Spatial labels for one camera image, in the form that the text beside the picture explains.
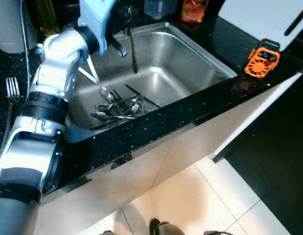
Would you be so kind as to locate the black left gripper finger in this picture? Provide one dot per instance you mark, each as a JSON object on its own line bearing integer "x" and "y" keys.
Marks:
{"x": 133, "y": 49}
{"x": 119, "y": 47}

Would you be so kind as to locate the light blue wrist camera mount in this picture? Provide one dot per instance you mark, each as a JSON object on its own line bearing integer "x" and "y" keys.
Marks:
{"x": 95, "y": 17}
{"x": 211, "y": 233}

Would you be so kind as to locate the grey left robot leg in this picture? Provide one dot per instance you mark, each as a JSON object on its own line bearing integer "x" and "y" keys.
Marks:
{"x": 107, "y": 232}

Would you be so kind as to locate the clear plastic container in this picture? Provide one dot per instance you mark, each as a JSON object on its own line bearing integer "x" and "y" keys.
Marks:
{"x": 161, "y": 9}

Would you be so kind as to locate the stainless steel sink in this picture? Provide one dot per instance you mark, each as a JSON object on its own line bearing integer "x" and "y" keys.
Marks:
{"x": 190, "y": 63}

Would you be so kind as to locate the light blue left wrist camera mount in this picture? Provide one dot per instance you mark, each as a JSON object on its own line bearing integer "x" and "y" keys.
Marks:
{"x": 95, "y": 17}

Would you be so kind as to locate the white cutting board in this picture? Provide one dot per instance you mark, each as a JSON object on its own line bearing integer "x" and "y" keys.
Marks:
{"x": 259, "y": 19}

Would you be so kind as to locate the grey plastic container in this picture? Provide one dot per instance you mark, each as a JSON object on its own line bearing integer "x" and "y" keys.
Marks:
{"x": 12, "y": 24}

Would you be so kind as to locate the orange soap pouch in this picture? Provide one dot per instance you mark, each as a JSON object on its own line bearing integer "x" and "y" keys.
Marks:
{"x": 193, "y": 11}

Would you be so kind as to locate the black door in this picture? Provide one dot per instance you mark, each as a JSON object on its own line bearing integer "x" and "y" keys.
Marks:
{"x": 279, "y": 161}

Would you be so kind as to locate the light blue right wrist camera mount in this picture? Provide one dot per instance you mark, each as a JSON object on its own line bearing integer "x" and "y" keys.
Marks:
{"x": 211, "y": 233}

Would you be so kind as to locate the black chopstick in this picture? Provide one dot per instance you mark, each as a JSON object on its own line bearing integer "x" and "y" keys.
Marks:
{"x": 141, "y": 95}

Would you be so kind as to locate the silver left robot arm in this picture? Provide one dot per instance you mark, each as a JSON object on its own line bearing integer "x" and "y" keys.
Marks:
{"x": 53, "y": 78}

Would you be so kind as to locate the orange portable fan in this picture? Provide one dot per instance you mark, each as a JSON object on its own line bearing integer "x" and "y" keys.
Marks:
{"x": 259, "y": 63}

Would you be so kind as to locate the silver fork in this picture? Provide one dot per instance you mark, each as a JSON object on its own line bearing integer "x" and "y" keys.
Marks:
{"x": 12, "y": 88}
{"x": 134, "y": 105}

